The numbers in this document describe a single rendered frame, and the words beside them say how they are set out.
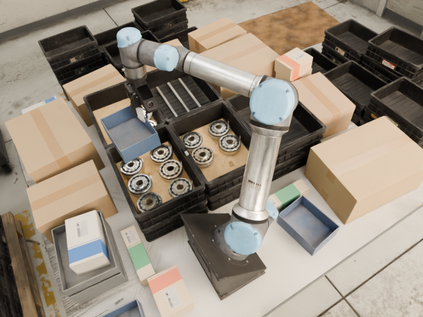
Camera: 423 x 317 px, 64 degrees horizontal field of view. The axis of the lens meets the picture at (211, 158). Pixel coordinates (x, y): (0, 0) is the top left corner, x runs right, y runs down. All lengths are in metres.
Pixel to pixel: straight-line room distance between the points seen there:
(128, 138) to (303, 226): 0.81
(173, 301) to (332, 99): 1.19
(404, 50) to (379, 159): 1.52
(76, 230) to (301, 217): 0.92
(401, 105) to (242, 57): 1.09
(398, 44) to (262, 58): 1.31
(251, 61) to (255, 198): 1.07
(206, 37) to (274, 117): 1.36
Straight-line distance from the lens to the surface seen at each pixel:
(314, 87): 1.86
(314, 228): 1.53
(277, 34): 3.85
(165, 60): 1.07
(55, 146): 1.71
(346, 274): 2.25
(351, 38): 3.19
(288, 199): 1.51
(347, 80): 2.73
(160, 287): 1.35
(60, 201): 1.56
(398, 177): 1.52
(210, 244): 1.24
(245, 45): 2.06
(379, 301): 2.26
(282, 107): 0.92
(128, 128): 1.39
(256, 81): 1.10
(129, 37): 1.11
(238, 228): 1.04
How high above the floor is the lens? 2.04
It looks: 52 degrees down
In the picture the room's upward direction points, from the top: 6 degrees counter-clockwise
